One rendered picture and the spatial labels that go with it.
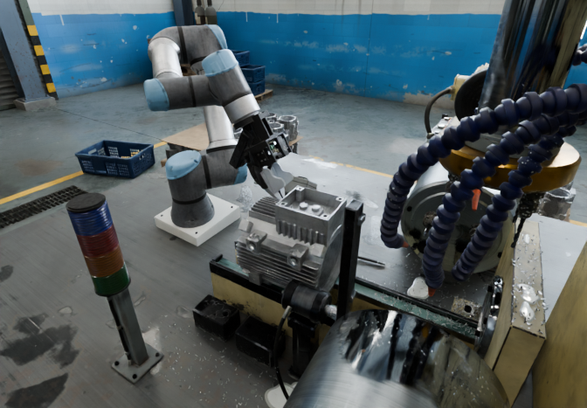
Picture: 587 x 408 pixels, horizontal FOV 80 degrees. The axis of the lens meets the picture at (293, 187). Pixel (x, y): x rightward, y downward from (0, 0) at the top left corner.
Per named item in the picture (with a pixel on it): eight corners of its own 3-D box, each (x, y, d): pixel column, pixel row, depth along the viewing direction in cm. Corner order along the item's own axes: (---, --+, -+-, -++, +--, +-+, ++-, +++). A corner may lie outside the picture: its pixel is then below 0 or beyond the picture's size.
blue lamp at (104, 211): (120, 223, 62) (113, 201, 60) (87, 240, 57) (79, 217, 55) (100, 213, 64) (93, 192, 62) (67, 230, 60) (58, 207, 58)
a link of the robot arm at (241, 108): (217, 111, 79) (239, 103, 85) (226, 129, 79) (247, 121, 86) (238, 98, 74) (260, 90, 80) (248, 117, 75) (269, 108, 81)
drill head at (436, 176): (504, 223, 106) (530, 146, 95) (497, 300, 79) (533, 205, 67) (420, 202, 118) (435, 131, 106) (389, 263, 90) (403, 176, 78)
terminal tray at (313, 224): (345, 224, 77) (348, 197, 74) (326, 252, 69) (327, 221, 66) (298, 211, 83) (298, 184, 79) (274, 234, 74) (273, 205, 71)
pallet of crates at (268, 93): (272, 96, 635) (272, 51, 598) (250, 107, 571) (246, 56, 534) (218, 90, 680) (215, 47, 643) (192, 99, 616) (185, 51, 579)
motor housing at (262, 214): (347, 267, 88) (353, 203, 79) (314, 320, 73) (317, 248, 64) (279, 244, 96) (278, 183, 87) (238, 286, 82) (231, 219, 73)
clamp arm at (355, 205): (354, 322, 63) (368, 202, 51) (348, 335, 61) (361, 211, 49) (336, 314, 65) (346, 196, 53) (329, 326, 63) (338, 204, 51)
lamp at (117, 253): (131, 262, 66) (126, 243, 64) (102, 281, 61) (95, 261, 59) (111, 252, 69) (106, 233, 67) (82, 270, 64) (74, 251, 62)
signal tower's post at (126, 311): (164, 356, 79) (121, 196, 60) (134, 384, 73) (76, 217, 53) (141, 340, 83) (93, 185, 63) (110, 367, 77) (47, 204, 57)
